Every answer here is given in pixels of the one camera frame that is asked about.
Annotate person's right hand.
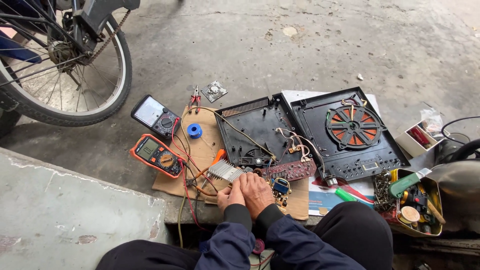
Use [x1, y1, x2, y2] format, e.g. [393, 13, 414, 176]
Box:
[239, 172, 275, 220]

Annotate person's left hand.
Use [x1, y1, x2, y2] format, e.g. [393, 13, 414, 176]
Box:
[217, 186, 247, 215]

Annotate aluminium heat sink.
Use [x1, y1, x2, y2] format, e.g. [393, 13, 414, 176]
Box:
[207, 159, 249, 183]

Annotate main power circuit board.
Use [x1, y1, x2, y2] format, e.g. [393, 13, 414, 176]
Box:
[265, 177, 292, 214]

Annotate black probe lead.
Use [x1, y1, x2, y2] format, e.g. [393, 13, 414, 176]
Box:
[172, 132, 211, 226]

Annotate orange screwdriver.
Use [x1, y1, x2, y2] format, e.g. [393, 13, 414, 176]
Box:
[200, 148, 228, 190]

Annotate red probe lead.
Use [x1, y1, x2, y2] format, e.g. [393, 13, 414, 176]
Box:
[171, 117, 219, 232]

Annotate red control circuit board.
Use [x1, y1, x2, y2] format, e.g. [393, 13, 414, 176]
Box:
[260, 158, 318, 183]

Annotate black cooker bottom housing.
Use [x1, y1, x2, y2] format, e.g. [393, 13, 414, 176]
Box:
[214, 93, 319, 168]

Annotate brown cardboard sheet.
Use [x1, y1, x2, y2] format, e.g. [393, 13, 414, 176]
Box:
[152, 105, 310, 221]

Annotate blue solder spool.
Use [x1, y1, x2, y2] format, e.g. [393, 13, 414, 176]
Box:
[187, 123, 203, 140]

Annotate printed paper sheet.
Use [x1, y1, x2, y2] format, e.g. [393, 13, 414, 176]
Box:
[281, 90, 382, 217]

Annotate black cooker top panel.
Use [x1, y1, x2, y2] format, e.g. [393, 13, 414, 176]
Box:
[290, 86, 411, 183]

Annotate orange digital multimeter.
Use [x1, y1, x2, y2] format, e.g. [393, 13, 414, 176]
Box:
[129, 134, 187, 179]

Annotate square metal plate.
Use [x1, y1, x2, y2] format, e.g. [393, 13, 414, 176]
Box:
[200, 80, 229, 103]

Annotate green lighter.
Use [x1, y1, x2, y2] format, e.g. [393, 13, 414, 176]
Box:
[335, 187, 358, 203]

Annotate black analog multimeter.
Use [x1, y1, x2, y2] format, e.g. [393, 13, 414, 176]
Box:
[130, 94, 182, 139]

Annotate person's legs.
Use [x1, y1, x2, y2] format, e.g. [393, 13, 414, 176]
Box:
[95, 201, 394, 270]

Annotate copper induction coil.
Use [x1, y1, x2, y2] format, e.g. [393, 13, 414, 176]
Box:
[325, 104, 388, 151]

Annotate pile of screws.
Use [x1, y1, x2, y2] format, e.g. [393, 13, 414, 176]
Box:
[372, 169, 397, 214]

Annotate bicycle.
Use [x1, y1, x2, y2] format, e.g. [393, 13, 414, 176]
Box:
[0, 0, 141, 139]

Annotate white cardboard box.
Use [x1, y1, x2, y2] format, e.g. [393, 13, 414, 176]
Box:
[394, 120, 451, 158]

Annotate yellow tin of tools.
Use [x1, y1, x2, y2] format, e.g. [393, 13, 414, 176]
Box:
[382, 168, 447, 238]

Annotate clear plastic bag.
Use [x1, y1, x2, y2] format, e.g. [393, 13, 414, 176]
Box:
[420, 108, 445, 136]

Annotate dark rounded object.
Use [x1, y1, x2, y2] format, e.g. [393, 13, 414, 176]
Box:
[427, 139, 480, 235]

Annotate orange-handled wire cutters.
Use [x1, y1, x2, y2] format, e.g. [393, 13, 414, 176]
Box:
[185, 166, 219, 197]

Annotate white wire bundle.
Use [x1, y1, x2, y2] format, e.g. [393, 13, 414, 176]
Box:
[275, 127, 326, 177]

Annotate red-handled pliers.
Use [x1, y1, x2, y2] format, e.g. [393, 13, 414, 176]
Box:
[188, 84, 202, 114]

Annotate green-handled scraper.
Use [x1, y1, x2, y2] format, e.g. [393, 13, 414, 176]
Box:
[388, 167, 433, 199]

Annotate black cable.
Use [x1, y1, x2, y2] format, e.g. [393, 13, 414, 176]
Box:
[440, 116, 480, 163]

